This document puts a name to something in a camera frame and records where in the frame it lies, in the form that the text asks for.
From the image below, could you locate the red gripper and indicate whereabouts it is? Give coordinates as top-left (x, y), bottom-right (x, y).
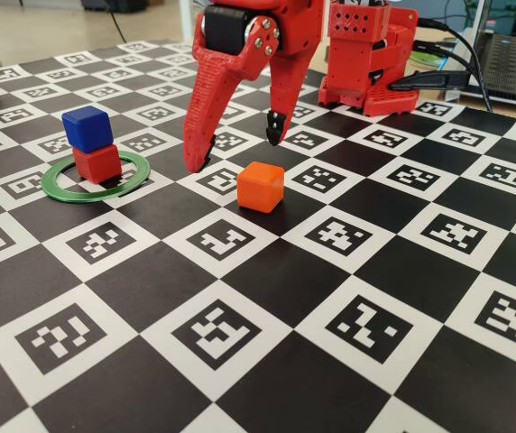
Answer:
top-left (184, 0), bottom-right (326, 174)

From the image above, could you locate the orange cube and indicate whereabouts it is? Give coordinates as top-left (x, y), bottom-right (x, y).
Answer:
top-left (235, 161), bottom-right (286, 214)

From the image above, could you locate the red cube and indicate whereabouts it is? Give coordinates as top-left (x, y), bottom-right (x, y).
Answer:
top-left (72, 143), bottom-right (123, 185)

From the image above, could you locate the blue cube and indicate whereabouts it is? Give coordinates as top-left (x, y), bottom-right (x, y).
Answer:
top-left (61, 106), bottom-right (114, 154)

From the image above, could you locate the white table leg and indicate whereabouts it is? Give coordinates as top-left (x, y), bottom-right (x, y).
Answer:
top-left (179, 0), bottom-right (195, 44)

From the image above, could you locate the black white marker checkerboard mat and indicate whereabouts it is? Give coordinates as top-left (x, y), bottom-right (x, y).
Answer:
top-left (0, 40), bottom-right (516, 433)

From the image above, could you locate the black laptop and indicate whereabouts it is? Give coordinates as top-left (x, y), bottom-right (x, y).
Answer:
top-left (458, 0), bottom-right (516, 109)

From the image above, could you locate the black cable with plug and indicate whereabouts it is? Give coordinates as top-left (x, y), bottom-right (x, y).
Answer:
top-left (412, 40), bottom-right (475, 76)

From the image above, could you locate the thin black cable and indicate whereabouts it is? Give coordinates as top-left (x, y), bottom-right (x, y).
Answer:
top-left (417, 18), bottom-right (494, 113)

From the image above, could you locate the green flat ring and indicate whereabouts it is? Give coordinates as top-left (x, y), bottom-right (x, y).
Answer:
top-left (40, 150), bottom-right (152, 203)

